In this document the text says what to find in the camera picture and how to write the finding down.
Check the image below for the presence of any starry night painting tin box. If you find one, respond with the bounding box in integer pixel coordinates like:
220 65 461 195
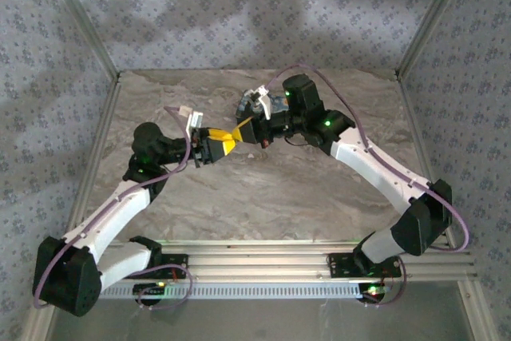
235 90 291 127

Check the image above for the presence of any aluminium table side rail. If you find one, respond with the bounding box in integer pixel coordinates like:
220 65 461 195
59 73 123 251
395 73 458 247

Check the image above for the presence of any aluminium mounting rail beam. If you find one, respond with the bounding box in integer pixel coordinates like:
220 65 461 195
42 239 479 283

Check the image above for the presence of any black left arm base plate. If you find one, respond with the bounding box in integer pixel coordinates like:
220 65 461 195
116 252 190 280

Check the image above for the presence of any aluminium upright frame post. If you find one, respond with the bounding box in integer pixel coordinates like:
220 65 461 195
394 0 477 79
39 0 122 79

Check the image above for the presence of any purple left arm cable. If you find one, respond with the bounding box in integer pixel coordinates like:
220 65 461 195
31 105 195 312

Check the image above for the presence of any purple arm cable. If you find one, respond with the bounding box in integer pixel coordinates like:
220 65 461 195
31 105 195 312
264 62 473 309

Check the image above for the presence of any grey slotted cable duct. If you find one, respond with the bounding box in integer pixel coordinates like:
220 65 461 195
97 281 386 301

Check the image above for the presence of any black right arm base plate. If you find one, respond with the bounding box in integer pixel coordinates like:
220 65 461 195
327 252 402 279

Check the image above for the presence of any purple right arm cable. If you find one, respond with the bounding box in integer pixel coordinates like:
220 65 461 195
264 62 473 309

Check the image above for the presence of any aluminium frame leg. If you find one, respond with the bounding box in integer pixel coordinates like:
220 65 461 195
456 280 501 341
22 307 55 341

